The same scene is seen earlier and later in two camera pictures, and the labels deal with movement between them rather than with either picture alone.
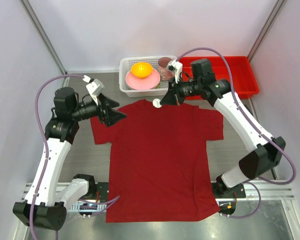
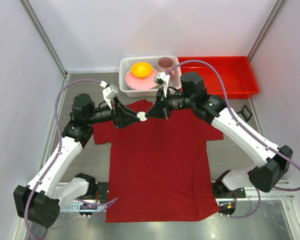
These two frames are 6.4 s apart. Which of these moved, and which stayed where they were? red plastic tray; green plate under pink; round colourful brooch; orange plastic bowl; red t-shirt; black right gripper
Moved: round colourful brooch; black right gripper
Stayed: orange plastic bowl; red plastic tray; green plate under pink; red t-shirt
